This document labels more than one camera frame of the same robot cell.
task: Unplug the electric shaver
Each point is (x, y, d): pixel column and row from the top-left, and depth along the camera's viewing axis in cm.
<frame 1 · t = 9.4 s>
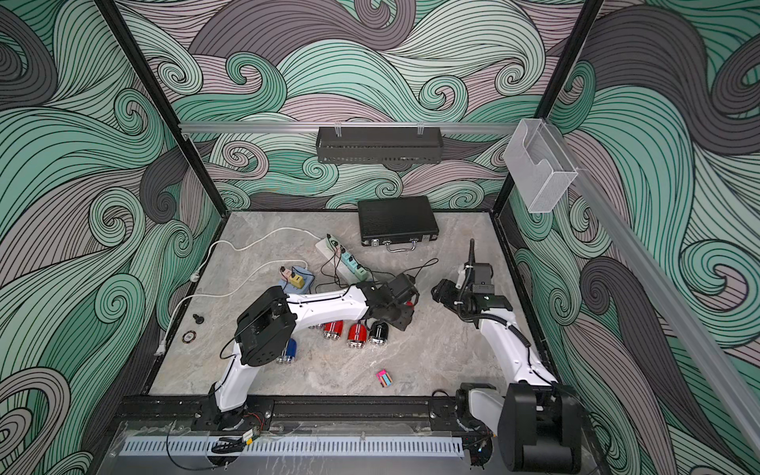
left hand: (406, 314, 87), fingers open
right hand: (436, 294, 85), fingers open
black briefcase: (398, 223, 119), on the table
white power strip: (344, 266, 100), point 5 cm above the table
red shaver middle: (356, 335, 85), point 4 cm above the table
black shaver right: (379, 332, 87), point 3 cm above the table
pink striped small box: (384, 378, 78), point 3 cm above the table
black screw knob: (199, 319, 91), point 2 cm above the table
small tape ring: (188, 336, 89), on the table

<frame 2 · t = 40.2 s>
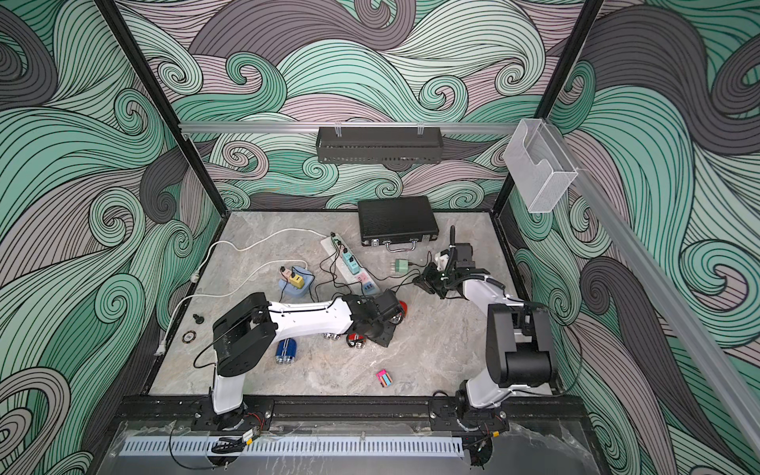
left hand: (387, 332, 85), fingers open
right hand: (410, 280, 90), fingers closed
green charger adapter: (402, 266, 103), point 2 cm above the table
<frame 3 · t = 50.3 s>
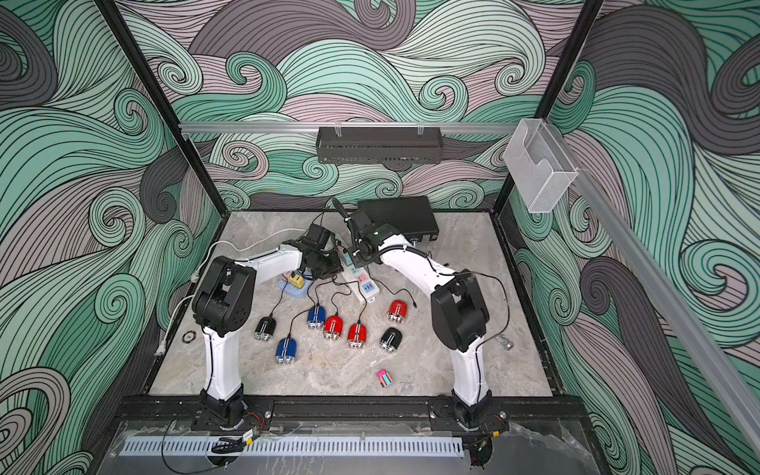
left hand: (341, 267, 99), fingers open
right hand: (358, 254, 91), fingers open
black shaver left: (265, 328, 87), point 3 cm above the table
blue shaver rear: (316, 317, 89), point 3 cm above the table
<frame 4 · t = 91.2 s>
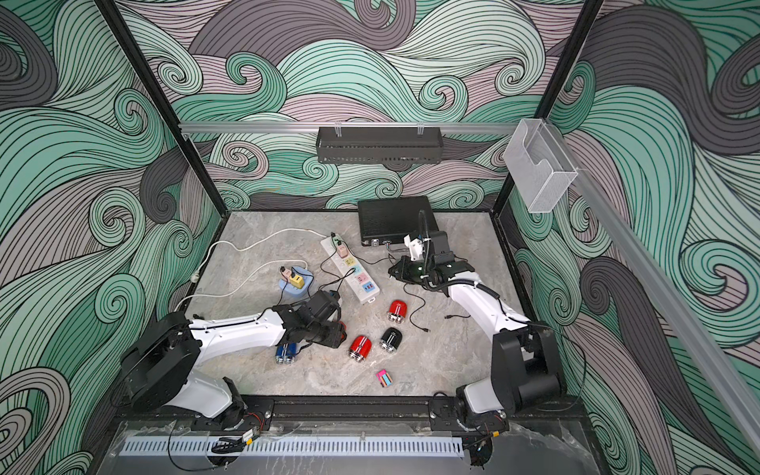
left hand: (339, 333, 85), fingers open
right hand: (386, 272, 84), fingers closed
red shaver middle: (360, 347, 83), point 3 cm above the table
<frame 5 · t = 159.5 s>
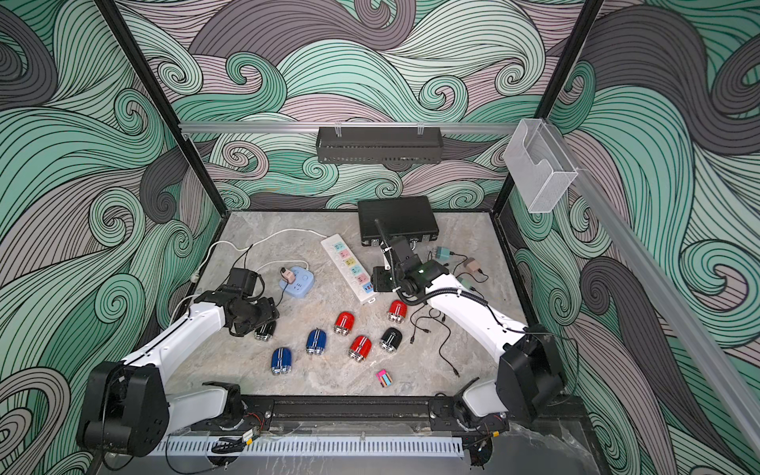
left hand: (268, 315, 86), fingers open
right hand: (373, 280, 82), fingers open
teal charger adapter upper: (442, 252, 106), point 3 cm above the table
blue shaver front: (281, 361, 81), point 3 cm above the table
red shaver left: (344, 323, 88), point 3 cm above the table
